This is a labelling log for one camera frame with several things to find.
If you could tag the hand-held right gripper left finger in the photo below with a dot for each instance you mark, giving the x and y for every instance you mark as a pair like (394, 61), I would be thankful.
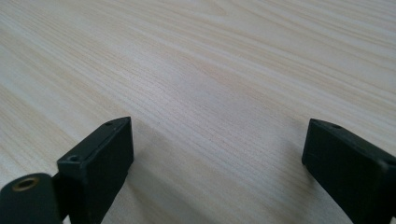
(96, 168)

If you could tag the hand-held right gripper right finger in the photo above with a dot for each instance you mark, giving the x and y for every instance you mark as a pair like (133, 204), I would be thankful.
(351, 165)

